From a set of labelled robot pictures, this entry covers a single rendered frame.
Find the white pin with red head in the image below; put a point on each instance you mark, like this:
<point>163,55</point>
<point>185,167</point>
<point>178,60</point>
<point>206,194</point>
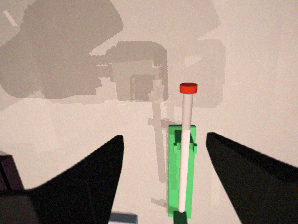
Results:
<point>188,89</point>

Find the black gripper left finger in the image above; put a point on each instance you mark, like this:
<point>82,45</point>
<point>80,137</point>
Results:
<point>82,194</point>

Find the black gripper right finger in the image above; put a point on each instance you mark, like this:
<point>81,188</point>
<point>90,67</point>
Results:
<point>261,189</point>

